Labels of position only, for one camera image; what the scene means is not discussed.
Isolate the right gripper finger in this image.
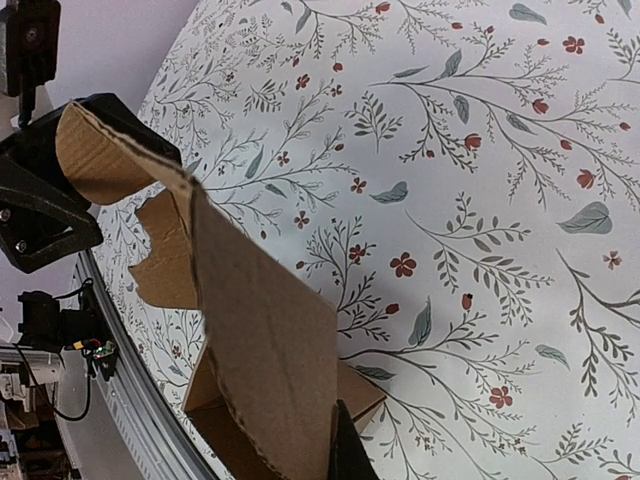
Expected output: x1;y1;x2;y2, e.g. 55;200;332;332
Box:
327;399;379;480

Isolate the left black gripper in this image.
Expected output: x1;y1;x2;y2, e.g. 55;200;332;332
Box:
1;1;182;205

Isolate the brown cardboard box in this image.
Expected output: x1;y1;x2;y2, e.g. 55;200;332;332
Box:
53;101;387;480

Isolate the floral patterned table mat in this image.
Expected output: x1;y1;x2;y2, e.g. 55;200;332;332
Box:
89;0;640;480

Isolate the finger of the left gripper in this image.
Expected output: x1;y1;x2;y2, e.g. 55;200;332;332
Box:
1;157;103;274

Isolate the aluminium front rail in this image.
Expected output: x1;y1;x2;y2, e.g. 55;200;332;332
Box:
58;252;221;479

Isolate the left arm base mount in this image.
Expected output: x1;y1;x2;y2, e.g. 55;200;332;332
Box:
18;278;119;381

